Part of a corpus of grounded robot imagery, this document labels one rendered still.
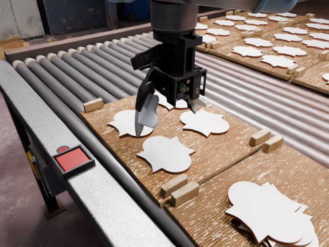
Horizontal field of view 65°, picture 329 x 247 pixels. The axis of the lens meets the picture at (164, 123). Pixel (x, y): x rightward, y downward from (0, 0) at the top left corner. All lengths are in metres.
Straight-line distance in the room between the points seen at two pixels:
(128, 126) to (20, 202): 1.35
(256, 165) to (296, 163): 0.09
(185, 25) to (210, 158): 0.31
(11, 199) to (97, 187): 1.44
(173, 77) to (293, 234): 0.31
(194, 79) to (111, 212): 0.30
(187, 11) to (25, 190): 1.76
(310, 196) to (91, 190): 0.44
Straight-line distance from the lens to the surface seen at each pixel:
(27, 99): 0.99
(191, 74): 0.44
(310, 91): 1.08
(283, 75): 1.10
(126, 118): 0.73
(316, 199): 0.60
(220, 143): 0.66
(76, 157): 0.65
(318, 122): 0.88
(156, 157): 0.59
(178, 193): 0.49
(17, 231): 1.81
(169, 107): 0.77
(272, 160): 0.65
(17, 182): 2.09
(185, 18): 0.42
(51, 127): 0.80
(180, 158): 0.59
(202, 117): 0.73
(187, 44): 0.42
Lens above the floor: 1.34
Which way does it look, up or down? 34 degrees down
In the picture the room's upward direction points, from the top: straight up
